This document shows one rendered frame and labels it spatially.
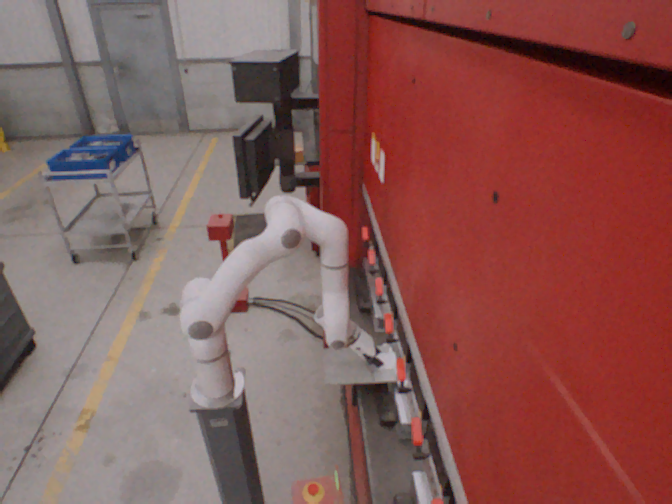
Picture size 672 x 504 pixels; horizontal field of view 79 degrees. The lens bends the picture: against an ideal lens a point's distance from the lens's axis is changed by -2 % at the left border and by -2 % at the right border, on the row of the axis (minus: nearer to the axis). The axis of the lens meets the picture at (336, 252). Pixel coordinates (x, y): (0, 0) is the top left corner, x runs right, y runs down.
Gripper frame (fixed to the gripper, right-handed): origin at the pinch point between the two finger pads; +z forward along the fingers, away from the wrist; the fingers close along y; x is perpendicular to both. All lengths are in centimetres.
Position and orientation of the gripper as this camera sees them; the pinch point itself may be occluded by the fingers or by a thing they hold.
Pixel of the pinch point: (377, 357)
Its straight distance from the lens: 165.1
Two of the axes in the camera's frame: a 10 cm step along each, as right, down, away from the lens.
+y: -0.7, -5.2, 8.5
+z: 6.5, 6.2, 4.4
